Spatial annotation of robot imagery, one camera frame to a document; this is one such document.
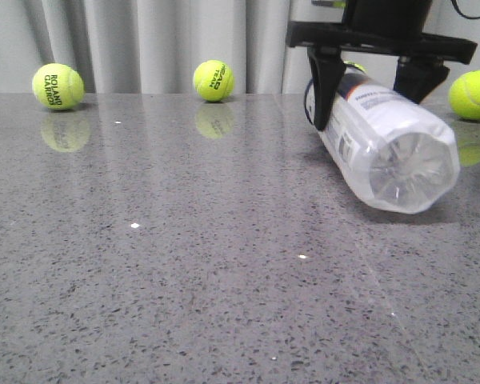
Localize Head Team tennis ball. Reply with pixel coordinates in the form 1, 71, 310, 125
193, 60, 235, 102

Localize Roland Garros tennis ball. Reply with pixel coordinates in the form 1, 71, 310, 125
32, 63, 85, 110

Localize white blue tennis ball can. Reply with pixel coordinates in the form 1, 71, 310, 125
318, 68, 460, 214

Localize Wilson 3 tennis ball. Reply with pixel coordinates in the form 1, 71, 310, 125
344, 61, 366, 74

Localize grey pleated curtain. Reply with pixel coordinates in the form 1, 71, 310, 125
0, 0, 480, 95

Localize black cable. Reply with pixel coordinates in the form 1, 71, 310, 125
450, 0, 480, 20

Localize plain yellow tennis ball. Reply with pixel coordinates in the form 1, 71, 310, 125
448, 70, 480, 120

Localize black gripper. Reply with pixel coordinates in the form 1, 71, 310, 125
286, 0, 478, 131

